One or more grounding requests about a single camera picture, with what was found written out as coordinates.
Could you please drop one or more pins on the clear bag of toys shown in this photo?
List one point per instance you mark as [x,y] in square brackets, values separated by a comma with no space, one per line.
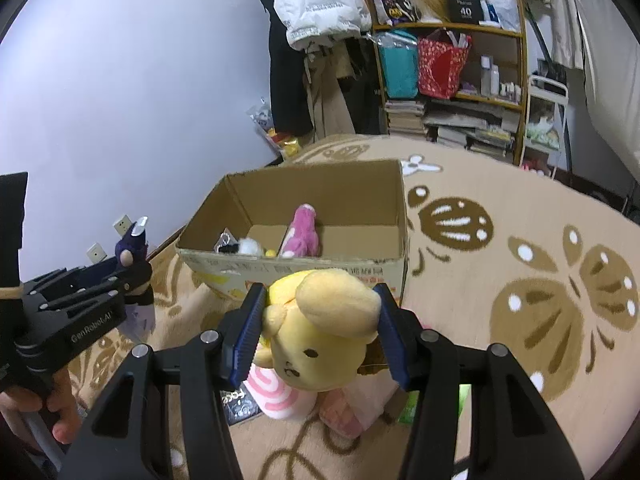
[262,117]

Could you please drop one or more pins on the pink swirl plush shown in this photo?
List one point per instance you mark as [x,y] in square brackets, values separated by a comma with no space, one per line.
[272,396]

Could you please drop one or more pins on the white metal rack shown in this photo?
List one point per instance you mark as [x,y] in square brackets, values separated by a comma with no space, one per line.
[547,85]

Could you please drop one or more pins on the pale green packets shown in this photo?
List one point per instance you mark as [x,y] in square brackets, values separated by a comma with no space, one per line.
[542,132]

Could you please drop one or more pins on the black packet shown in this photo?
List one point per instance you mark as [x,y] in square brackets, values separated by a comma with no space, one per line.
[237,406]

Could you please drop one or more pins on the beige printed blanket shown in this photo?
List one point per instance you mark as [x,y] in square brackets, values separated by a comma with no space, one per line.
[475,280]

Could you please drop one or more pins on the red patterned bag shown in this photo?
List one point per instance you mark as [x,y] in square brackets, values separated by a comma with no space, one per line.
[442,67]

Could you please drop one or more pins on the tall white bottle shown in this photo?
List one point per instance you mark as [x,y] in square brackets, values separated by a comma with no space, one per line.
[486,77]
[495,81]

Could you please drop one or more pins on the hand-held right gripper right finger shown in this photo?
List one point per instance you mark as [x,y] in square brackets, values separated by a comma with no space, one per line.
[395,337]

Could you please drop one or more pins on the pale pink plush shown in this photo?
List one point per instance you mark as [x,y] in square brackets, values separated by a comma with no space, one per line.
[350,410]

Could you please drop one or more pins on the pink plush toy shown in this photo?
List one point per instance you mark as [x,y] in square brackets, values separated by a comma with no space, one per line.
[300,232]

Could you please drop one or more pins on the wooden shelf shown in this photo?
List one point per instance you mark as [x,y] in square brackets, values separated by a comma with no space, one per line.
[500,31]

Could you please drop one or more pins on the stack of books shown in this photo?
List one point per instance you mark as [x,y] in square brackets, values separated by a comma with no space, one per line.
[465,127]

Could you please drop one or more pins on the white puffer jacket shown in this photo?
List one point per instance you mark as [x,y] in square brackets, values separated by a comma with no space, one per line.
[320,0]

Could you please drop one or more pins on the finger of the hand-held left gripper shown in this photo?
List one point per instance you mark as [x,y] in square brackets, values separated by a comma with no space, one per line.
[60,278]
[95,298]

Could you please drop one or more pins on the white wall socket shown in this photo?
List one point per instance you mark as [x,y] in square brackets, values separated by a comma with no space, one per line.
[95,253]
[122,225]

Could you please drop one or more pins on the cardboard box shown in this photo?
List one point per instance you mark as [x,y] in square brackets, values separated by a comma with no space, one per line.
[320,195]

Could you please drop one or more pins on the small white plush ball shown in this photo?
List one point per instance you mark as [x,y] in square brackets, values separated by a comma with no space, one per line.
[248,246]

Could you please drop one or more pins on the row of small jars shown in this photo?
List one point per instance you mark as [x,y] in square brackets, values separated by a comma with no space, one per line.
[511,92]

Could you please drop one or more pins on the yellow plush dog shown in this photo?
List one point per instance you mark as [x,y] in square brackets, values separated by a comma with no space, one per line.
[320,330]

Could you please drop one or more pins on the dark purple plush doll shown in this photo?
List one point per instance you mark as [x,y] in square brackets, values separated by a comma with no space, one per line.
[132,250]

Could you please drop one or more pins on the black box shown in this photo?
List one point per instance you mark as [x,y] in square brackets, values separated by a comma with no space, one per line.
[465,7]

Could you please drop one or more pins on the black hanging clothing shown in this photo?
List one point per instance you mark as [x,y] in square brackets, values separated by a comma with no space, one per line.
[285,85]

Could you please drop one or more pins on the dark hanging garment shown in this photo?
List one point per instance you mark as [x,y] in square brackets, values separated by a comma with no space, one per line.
[361,100]

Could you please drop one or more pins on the beige pants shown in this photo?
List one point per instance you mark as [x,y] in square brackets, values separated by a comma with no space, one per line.
[325,100]

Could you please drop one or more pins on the small yellow toy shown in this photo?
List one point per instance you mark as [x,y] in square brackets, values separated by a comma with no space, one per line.
[270,253]

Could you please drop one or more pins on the green packet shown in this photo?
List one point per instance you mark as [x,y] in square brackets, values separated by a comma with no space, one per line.
[407,410]

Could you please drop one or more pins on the teal bag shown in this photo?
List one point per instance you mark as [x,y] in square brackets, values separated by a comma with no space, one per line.
[397,67]

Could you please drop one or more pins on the person's left hand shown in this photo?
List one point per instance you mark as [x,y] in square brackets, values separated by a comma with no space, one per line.
[65,410]

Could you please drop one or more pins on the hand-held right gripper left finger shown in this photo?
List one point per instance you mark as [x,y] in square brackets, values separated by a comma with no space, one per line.
[246,332]

